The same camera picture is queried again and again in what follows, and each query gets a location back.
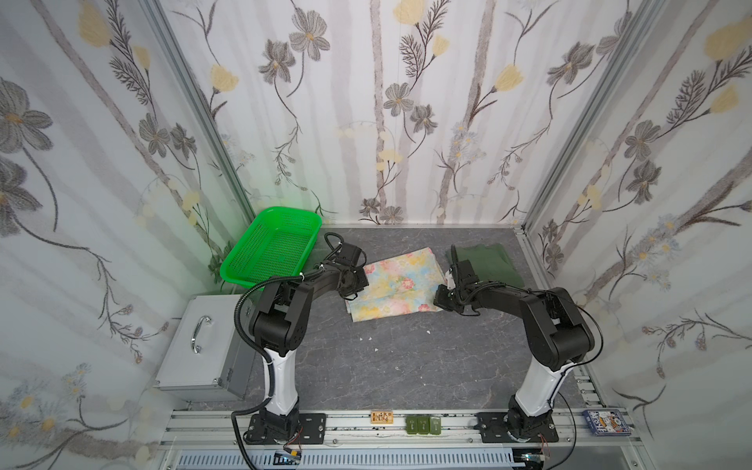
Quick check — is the green skirt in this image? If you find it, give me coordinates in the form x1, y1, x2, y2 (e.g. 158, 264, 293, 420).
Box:
456, 244, 525, 288

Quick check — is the floral pastel skirt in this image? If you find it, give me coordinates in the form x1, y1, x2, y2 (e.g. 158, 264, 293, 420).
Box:
346, 248, 445, 323

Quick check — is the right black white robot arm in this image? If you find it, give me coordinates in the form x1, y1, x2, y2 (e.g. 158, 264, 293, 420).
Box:
434, 246, 595, 443

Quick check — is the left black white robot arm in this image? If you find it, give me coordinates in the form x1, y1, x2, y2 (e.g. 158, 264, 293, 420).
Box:
233, 241, 368, 442

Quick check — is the green plastic basket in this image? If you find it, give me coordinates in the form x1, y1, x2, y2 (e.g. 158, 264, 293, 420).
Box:
221, 207, 322, 288

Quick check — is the green tag block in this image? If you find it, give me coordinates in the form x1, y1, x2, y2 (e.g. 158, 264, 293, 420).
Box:
405, 415, 442, 436

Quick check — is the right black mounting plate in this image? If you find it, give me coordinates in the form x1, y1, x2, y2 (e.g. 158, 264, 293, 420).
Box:
475, 409, 559, 444

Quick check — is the black mounting plate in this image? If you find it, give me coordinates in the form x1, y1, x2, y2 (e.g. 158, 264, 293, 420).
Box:
475, 409, 559, 444
243, 413, 327, 445

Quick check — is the small wooden tag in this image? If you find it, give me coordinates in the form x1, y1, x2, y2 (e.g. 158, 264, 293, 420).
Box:
370, 410, 395, 425

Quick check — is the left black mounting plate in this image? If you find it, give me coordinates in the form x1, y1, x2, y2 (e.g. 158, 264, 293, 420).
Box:
243, 413, 327, 445

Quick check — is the silver aluminium case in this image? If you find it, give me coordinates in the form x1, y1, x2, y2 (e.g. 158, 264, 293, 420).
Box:
156, 295, 257, 403

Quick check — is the blue patterned card box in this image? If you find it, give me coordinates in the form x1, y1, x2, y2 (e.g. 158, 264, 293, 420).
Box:
583, 409, 633, 437

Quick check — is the black corrugated cable hose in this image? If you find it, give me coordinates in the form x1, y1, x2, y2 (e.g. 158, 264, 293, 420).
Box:
230, 231, 348, 470

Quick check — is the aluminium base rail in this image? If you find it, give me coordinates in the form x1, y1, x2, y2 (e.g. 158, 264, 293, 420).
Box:
157, 407, 638, 450

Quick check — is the white vented cable duct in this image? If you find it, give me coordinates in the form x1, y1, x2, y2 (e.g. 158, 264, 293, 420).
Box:
172, 448, 524, 470

